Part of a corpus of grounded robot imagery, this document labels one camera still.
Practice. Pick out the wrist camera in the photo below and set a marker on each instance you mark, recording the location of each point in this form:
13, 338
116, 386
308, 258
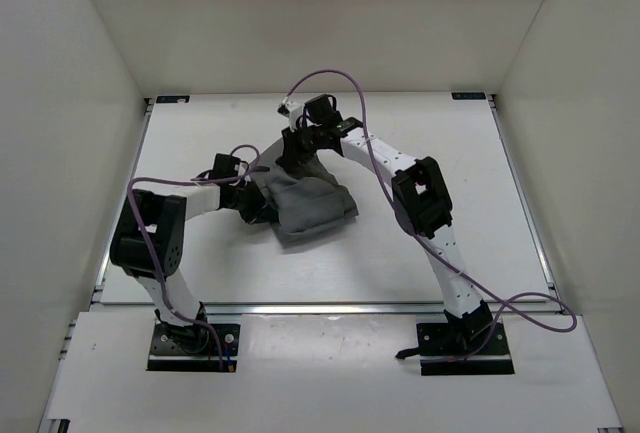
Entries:
224, 166
321, 110

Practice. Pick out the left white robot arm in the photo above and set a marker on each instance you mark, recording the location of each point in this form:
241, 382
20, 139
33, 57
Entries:
149, 236

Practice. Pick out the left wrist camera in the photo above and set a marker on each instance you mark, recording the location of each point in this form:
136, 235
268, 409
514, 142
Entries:
224, 166

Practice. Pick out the grey pleated skirt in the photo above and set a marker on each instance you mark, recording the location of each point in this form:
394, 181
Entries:
308, 201

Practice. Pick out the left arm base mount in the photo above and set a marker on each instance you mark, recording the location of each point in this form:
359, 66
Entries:
192, 348

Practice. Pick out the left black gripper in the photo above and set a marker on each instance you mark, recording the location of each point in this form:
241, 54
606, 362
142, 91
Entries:
259, 202

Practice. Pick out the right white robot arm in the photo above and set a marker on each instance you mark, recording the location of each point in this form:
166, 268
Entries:
421, 202

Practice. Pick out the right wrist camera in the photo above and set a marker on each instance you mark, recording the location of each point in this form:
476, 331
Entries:
321, 110

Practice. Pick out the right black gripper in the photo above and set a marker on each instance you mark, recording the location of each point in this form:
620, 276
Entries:
293, 156

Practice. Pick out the blue corner label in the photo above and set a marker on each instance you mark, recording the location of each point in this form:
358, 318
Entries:
468, 96
172, 99

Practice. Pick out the aluminium front rail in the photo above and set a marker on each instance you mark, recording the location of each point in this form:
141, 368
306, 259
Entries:
402, 308

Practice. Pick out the right blue corner label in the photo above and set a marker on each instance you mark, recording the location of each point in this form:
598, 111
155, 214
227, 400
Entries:
468, 96

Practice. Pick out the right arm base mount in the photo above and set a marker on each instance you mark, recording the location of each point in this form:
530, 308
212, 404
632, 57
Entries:
442, 352

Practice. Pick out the left blue corner label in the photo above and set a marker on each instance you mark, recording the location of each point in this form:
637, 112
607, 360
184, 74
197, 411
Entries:
172, 99

